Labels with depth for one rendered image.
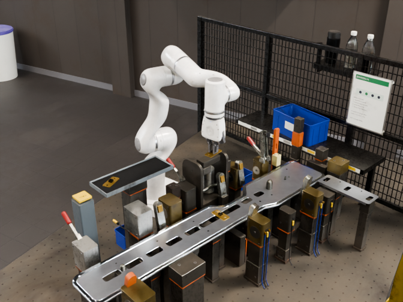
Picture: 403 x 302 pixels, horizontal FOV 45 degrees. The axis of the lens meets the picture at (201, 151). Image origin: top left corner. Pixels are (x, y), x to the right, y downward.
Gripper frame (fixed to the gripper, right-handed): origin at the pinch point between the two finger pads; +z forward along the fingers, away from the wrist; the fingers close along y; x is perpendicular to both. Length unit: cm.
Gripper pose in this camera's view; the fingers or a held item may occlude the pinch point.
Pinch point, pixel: (213, 148)
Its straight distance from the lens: 211.7
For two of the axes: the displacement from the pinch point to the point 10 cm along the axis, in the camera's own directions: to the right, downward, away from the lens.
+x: 6.3, -3.5, 6.9
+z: -0.1, 8.9, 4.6
